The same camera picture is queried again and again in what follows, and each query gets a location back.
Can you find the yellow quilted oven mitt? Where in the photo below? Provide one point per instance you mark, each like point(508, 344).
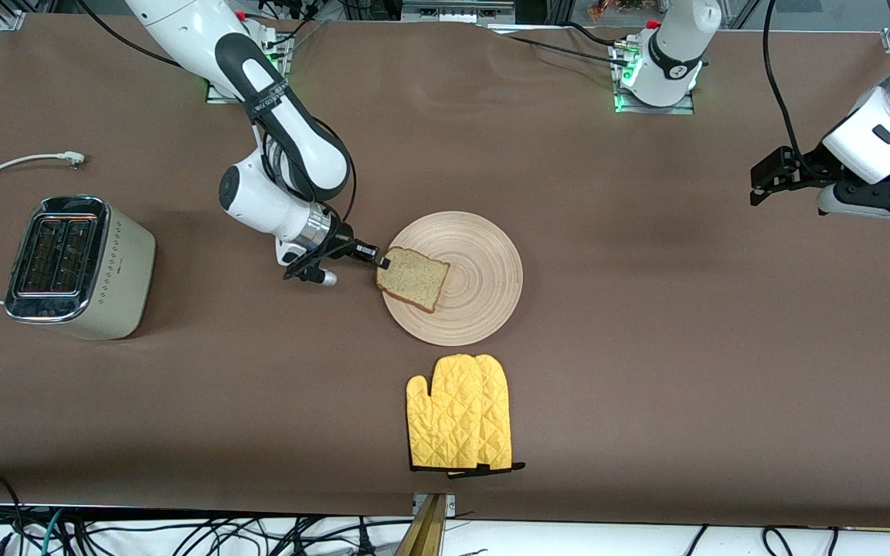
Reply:
point(445, 417)
point(501, 417)

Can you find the round wooden plate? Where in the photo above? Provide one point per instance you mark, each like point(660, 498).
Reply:
point(484, 278)

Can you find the slice of brown bread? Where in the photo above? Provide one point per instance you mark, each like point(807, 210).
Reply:
point(414, 279)

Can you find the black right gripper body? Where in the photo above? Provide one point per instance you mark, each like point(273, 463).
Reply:
point(342, 239)

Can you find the small metal table bracket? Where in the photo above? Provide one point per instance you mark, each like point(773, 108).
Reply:
point(451, 503)

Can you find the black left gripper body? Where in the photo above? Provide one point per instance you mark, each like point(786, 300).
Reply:
point(810, 171)

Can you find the brass coloured bar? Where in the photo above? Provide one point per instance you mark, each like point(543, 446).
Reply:
point(423, 533)

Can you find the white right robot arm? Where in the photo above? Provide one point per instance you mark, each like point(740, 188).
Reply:
point(290, 116)

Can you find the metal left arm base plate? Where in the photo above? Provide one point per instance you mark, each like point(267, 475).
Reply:
point(657, 110)

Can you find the cream and chrome toaster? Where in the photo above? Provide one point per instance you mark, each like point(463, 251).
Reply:
point(117, 270)

